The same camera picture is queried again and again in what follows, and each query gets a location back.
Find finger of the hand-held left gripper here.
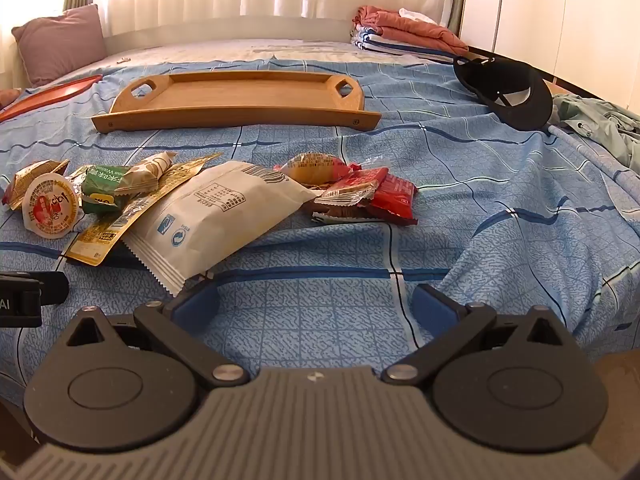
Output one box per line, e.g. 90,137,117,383
0,270,69,307

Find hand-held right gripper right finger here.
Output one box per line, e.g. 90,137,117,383
382,284,581,387

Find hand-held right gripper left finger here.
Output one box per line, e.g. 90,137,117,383
50,277,251,388

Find jelly cup with red-white lid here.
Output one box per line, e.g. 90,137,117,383
22,171,81,237

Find long gold snack packet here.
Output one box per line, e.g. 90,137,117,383
65,152,223,266

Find large white snack packet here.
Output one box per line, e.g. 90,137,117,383
122,160,318,297

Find bright red snack packet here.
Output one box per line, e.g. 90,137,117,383
370,180,418,227

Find green snack packet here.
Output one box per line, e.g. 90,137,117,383
80,164,133,213

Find gold brown snack packet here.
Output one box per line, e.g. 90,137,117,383
2,159,71,206

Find dark brown snack packet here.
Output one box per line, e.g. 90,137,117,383
312,199,382,224

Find cream packet with gold circles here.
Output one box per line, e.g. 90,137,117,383
117,151,178,193

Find red packet with clear ends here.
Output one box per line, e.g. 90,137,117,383
314,164,391,207

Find clear packet with yellow snack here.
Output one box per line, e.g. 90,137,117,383
274,152,351,186

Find wooden tray with handles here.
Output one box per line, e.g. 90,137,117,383
91,71,382,134

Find blue checked bedsheet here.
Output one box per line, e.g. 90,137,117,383
0,57,640,378

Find red plastic tray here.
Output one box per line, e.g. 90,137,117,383
0,75,103,123

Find black baseball cap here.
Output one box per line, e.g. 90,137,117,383
452,56,553,131

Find purple pillow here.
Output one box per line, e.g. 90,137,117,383
11,4,108,87

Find light green jacket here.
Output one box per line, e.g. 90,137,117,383
549,94,640,172

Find white quilted mattress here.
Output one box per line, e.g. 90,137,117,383
75,37,457,77

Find folded blue striped towel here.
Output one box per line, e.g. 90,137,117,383
350,24,462,64

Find beige padded bed board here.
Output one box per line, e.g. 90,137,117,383
102,15,353,50

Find folded salmon blanket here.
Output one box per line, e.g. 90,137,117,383
352,6,469,54

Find folded white cloth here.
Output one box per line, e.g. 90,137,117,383
397,7,439,24

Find white wardrobe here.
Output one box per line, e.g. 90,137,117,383
460,0,640,103

